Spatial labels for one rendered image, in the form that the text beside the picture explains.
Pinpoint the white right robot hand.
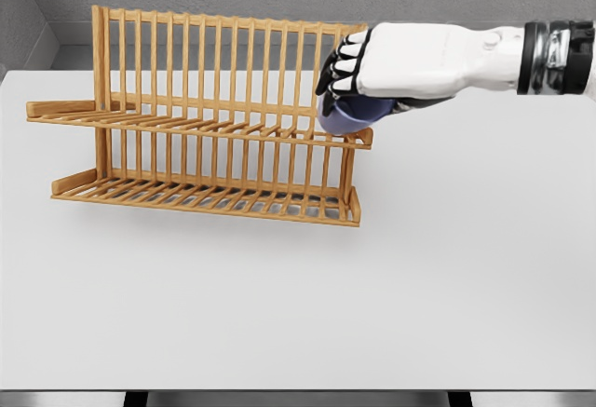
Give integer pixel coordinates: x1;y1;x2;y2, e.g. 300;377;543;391
315;21;477;116

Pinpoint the blue cup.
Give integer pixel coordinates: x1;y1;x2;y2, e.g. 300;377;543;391
317;95;398;137

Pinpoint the wooden two-tier dish rack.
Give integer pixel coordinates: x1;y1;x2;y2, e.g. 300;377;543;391
25;4;374;228

